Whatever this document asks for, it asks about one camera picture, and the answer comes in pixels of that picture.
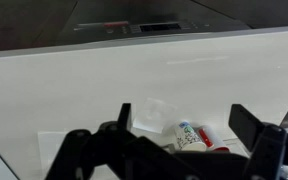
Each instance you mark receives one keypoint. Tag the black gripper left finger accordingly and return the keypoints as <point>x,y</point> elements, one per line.
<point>124,115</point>

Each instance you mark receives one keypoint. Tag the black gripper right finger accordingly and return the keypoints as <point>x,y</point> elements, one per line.
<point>247,125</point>

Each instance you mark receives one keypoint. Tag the white square cup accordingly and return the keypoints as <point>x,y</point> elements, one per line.
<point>154,116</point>

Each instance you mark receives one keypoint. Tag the red and white mug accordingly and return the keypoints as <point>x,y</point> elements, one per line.
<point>211,136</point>

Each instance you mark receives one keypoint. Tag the stainless steel dishwasher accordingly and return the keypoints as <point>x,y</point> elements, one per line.
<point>150,20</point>

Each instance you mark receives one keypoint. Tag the dark wood cabinet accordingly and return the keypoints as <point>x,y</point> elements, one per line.
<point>14,36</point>

